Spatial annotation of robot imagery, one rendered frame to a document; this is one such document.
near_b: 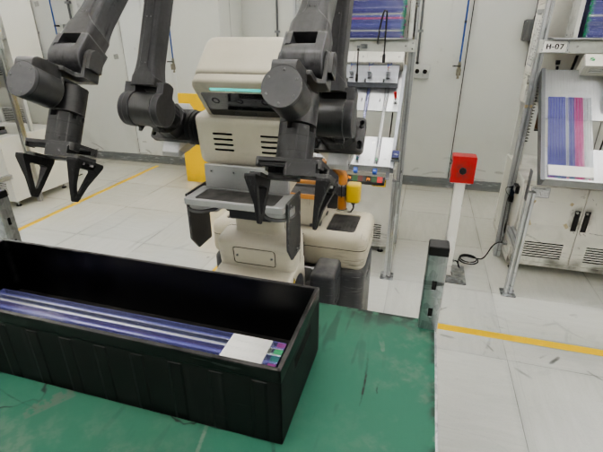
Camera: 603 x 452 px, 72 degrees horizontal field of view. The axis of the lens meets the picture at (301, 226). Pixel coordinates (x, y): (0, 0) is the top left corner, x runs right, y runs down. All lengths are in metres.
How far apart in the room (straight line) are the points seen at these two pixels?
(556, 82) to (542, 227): 0.85
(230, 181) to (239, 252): 0.21
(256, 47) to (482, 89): 3.51
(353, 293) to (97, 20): 1.03
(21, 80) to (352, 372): 0.68
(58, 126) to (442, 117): 3.83
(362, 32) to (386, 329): 2.30
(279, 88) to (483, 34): 3.80
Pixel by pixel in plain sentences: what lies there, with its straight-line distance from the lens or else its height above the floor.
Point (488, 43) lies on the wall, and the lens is 4.32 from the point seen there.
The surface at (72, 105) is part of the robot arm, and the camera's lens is 0.86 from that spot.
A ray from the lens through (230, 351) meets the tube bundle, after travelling 0.60.
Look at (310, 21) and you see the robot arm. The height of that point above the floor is 1.41.
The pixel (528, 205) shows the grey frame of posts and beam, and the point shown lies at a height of 0.57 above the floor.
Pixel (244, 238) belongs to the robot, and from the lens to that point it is 1.14.
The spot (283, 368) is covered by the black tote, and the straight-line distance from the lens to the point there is 0.47.
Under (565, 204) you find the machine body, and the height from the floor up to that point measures 0.49.
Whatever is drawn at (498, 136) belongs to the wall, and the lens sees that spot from 4.43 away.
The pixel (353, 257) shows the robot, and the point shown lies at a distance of 1.35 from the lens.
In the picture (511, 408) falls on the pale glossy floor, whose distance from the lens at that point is 2.06.
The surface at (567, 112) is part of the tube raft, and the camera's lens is 2.75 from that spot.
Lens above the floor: 1.38
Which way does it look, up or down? 24 degrees down
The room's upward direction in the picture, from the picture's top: straight up
